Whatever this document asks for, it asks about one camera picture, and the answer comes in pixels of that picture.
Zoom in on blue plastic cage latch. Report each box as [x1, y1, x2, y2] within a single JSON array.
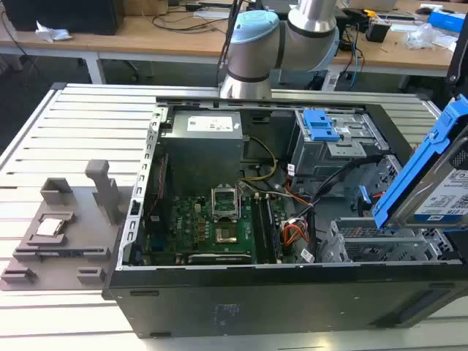
[[302, 108, 341, 143]]

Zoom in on yellow black power cable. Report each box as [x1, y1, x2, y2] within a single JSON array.
[[241, 135, 279, 182]]

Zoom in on black cable bundle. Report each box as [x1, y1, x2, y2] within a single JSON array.
[[309, 153, 385, 235]]

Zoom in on wooden desk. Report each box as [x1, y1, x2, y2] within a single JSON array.
[[0, 10, 235, 85], [328, 0, 461, 91]]

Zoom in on blue plastic tab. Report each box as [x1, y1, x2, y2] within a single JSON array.
[[358, 185, 372, 216]]

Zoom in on metal disk bay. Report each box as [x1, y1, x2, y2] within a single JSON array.
[[316, 217, 454, 264]]

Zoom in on grey power supply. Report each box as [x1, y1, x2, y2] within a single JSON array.
[[160, 109, 245, 191]]

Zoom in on hard disk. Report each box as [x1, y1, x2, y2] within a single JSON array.
[[371, 93, 468, 230]]

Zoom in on grey parts rack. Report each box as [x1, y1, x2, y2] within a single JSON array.
[[0, 159, 127, 293]]

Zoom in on large black box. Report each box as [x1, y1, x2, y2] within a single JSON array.
[[2, 0, 125, 36]]

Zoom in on crumpled white paper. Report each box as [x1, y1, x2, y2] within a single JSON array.
[[34, 20, 72, 43]]

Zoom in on small black box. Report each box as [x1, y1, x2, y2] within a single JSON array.
[[365, 20, 390, 43]]

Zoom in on CPU socket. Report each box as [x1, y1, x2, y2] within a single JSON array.
[[214, 225, 239, 245]]

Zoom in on clear plastic bag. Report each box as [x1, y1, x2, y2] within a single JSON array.
[[404, 23, 440, 50]]

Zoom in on silver CPU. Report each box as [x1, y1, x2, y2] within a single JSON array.
[[35, 218, 61, 236]]

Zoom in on black PC case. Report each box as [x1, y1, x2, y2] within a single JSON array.
[[101, 93, 468, 339]]

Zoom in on metal socket cover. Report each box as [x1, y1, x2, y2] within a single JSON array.
[[211, 185, 241, 222]]

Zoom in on wire locking lever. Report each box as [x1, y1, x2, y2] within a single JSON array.
[[236, 181, 246, 222]]

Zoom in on blue cardboard box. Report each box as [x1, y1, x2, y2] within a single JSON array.
[[426, 8, 468, 37]]

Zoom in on black labelled expansion slot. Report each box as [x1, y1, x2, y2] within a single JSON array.
[[186, 252, 254, 265]]

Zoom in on grey metal drive cage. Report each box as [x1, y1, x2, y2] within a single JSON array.
[[288, 107, 390, 178]]

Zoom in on green motherboard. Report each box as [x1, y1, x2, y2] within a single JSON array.
[[140, 182, 293, 266]]

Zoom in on red yellow orange power wire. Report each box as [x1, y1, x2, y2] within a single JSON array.
[[279, 182, 314, 253]]

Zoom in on black RAM slot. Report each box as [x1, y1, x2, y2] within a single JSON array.
[[251, 196, 264, 265], [256, 196, 271, 265], [265, 195, 278, 264]]

